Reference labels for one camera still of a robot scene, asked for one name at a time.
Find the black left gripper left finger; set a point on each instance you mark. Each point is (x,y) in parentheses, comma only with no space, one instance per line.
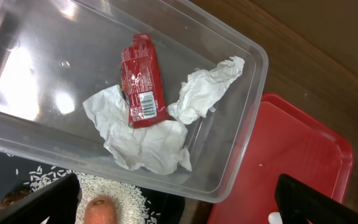
(55,203)

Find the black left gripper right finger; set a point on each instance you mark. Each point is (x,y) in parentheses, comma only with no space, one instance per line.
(299,203)

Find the white plastic spoon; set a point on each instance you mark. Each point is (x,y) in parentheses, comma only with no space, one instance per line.
(275,218)

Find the orange carrot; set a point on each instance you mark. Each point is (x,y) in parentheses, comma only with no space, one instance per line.
(100,210)

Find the white tissue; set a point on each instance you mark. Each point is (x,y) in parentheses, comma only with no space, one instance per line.
(160,148)

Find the red snack wrapper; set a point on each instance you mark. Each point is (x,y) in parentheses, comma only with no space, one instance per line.
(142,83)

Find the black waste tray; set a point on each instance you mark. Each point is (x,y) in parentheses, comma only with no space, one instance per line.
(16,173)

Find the brown food scrap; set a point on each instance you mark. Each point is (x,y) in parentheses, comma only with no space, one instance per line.
(13,197)

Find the red plastic tray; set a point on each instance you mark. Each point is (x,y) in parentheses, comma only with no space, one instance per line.
(285,140)

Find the white rice pile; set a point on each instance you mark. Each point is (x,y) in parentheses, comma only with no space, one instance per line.
(131,205)

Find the clear plastic bin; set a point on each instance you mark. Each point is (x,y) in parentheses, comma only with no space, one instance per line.
(56,54)

